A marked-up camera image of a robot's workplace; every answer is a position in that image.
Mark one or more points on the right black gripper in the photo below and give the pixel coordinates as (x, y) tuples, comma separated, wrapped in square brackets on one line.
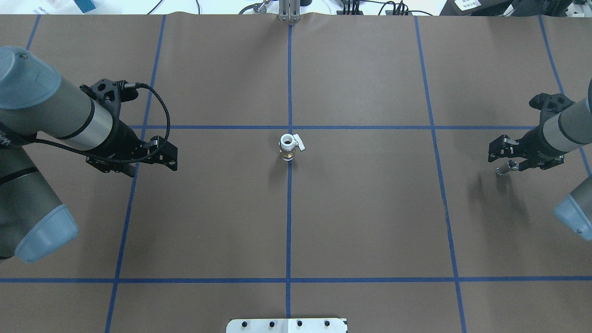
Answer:
[(535, 140)]

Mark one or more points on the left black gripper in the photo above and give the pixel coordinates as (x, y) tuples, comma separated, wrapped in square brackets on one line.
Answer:
[(124, 137)]

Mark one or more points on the small chrome pipe fitting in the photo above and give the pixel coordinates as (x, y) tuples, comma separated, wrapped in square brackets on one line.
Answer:
[(507, 167)]

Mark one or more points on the white PPR valve with brass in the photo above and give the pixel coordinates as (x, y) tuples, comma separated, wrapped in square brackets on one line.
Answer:
[(288, 144)]

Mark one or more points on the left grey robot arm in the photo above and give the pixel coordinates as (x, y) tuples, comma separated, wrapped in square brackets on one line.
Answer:
[(40, 106)]

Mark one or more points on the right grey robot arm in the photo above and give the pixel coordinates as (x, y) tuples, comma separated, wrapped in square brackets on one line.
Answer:
[(563, 129)]

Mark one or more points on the black device with white label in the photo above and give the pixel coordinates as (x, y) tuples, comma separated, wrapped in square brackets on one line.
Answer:
[(475, 7)]

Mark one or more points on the teal box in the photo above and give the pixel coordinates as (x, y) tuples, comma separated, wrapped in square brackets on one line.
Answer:
[(85, 6)]

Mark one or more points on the brown paper table mat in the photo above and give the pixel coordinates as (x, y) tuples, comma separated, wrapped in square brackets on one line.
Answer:
[(391, 217)]

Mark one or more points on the white mounting plate with bolts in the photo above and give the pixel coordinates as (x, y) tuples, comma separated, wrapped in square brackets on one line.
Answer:
[(288, 325)]

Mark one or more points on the black power strip with plugs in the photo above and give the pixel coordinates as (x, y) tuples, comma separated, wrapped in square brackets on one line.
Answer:
[(371, 7)]

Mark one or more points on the aluminium profile post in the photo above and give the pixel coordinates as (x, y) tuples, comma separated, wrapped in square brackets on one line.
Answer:
[(289, 11)]

